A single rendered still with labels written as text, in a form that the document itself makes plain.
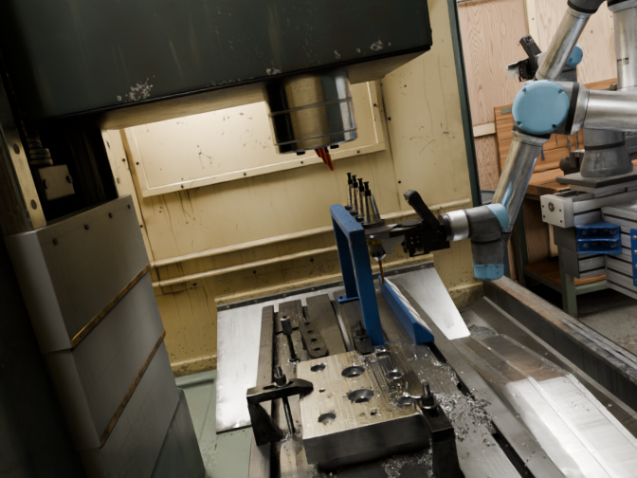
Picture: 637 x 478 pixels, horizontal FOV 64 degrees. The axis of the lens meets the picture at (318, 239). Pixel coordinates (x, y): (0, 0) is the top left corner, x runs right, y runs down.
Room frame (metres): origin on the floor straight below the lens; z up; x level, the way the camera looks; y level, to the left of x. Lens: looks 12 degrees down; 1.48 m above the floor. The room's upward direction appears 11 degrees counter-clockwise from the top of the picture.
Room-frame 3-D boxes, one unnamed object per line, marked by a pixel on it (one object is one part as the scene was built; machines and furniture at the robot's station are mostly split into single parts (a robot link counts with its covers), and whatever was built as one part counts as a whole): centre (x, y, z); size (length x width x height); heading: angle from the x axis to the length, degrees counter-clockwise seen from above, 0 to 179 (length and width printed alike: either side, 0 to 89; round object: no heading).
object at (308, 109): (0.96, -0.03, 1.51); 0.16 x 0.16 x 0.12
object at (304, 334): (1.25, 0.06, 0.93); 0.26 x 0.05 x 0.06; 7
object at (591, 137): (1.64, -0.97, 1.33); 0.13 x 0.12 x 0.14; 108
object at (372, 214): (1.27, -0.14, 1.26); 0.04 x 0.04 x 0.07
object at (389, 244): (1.24, -0.17, 1.17); 0.09 x 0.03 x 0.06; 105
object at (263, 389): (0.92, 0.13, 0.97); 0.13 x 0.03 x 0.15; 92
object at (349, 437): (0.91, -0.02, 0.97); 0.29 x 0.23 x 0.05; 2
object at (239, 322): (1.61, -0.01, 0.75); 0.89 x 0.70 x 0.26; 92
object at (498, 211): (1.28, -0.43, 1.17); 0.11 x 0.08 x 0.09; 92
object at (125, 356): (0.94, 0.41, 1.16); 0.48 x 0.05 x 0.51; 2
